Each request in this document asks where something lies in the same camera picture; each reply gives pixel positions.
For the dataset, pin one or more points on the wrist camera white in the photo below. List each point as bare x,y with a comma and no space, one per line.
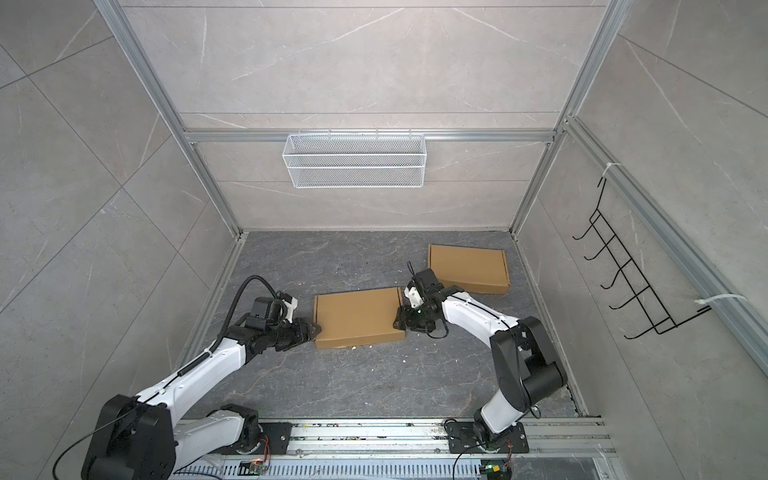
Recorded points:
413,296
289,305

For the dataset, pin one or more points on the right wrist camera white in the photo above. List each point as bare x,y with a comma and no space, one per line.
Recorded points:
413,296

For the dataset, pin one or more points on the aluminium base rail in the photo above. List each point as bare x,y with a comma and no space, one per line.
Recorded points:
418,448

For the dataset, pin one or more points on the brown cardboard box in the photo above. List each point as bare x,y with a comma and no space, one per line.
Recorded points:
360,318
475,270

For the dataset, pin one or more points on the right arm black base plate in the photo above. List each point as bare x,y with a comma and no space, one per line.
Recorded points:
466,437

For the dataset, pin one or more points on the white wire mesh basket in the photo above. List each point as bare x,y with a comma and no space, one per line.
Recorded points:
335,160

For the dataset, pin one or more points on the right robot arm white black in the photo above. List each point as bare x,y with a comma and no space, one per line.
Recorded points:
527,366

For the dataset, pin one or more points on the black wire hook rack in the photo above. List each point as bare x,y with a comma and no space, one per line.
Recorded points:
627,270

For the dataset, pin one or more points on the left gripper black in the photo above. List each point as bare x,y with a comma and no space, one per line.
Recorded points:
304,332

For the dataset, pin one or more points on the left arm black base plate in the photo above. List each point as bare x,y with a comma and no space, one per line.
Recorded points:
273,438

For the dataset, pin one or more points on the aluminium frame profiles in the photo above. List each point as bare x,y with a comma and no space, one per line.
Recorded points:
744,322

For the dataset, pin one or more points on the white zip tie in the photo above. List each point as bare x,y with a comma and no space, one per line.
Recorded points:
718,297

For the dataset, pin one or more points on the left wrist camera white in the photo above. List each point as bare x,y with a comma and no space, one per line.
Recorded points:
289,305

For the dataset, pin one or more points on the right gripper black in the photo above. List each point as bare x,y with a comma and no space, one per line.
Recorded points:
404,313

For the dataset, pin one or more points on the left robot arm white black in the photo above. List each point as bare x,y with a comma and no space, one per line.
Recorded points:
144,437

